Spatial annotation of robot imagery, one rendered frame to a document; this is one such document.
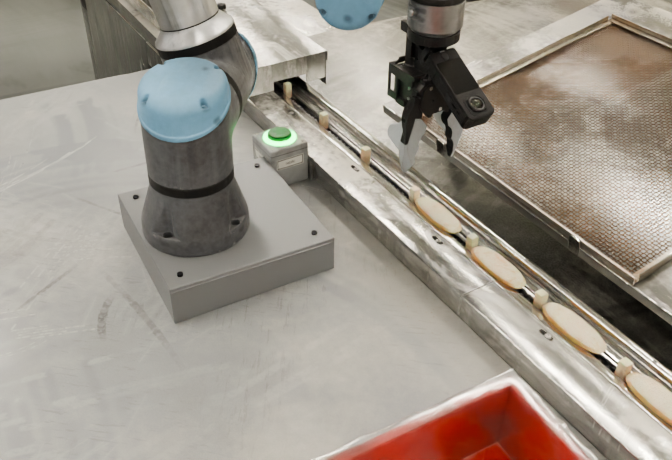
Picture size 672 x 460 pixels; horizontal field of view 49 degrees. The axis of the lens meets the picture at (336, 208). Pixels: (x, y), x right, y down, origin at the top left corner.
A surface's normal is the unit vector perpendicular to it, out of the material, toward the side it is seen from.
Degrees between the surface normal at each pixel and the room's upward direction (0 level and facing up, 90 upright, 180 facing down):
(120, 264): 0
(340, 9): 89
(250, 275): 90
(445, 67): 29
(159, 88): 7
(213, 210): 73
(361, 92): 0
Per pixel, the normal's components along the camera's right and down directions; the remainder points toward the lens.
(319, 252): 0.48, 0.52
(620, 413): 0.01, -0.81
